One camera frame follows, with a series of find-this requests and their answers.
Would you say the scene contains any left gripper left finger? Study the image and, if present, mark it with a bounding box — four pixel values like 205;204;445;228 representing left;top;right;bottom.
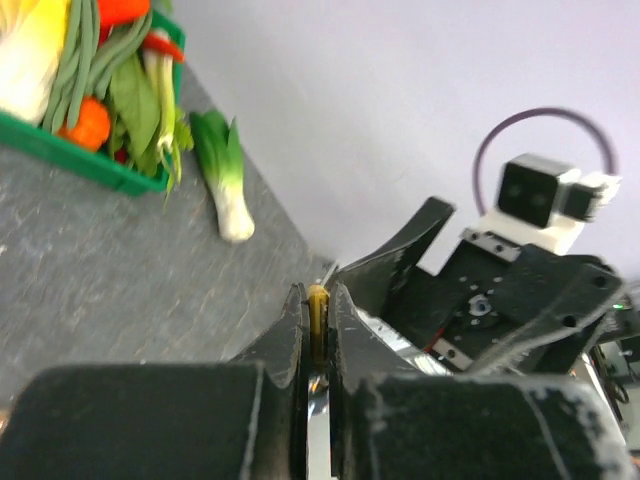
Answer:
1;284;306;479

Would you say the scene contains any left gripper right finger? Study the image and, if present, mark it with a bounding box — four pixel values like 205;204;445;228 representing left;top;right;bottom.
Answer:
329;284;633;479

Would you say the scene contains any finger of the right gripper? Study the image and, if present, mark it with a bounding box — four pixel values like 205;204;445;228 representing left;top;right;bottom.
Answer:
335;197;455;318

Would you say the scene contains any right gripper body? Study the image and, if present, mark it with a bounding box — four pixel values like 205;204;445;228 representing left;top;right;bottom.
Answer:
381;240;624;374

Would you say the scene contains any yellow utility knife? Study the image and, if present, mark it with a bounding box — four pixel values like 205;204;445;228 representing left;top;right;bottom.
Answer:
308;284;332;479

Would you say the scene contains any bok choy toy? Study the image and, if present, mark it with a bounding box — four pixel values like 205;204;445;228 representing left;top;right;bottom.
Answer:
189;109;255;244

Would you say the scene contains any green leafy vegetable toy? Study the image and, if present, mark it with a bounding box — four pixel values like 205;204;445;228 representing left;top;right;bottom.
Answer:
107;53;194;196

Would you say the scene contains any small orange pumpkin toy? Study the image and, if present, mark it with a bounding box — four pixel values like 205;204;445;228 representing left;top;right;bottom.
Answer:
56;97;111;152

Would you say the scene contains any green plastic tray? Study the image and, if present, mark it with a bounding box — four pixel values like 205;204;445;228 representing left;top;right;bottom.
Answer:
1;4;185;195

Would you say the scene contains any green long beans toy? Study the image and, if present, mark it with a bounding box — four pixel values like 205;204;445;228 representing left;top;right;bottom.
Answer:
42;1;153;133

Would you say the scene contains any orange carrot toy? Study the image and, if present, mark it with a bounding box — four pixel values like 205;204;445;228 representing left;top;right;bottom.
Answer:
97;0;151;27

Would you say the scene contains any yellow napa cabbage toy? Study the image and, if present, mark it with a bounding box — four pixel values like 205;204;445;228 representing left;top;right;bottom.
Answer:
1;0;70;125

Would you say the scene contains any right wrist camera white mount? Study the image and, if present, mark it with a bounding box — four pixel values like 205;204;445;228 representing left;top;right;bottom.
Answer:
463;154;621;261

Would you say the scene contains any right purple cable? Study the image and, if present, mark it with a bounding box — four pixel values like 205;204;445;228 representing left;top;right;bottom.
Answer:
472;106;620;216

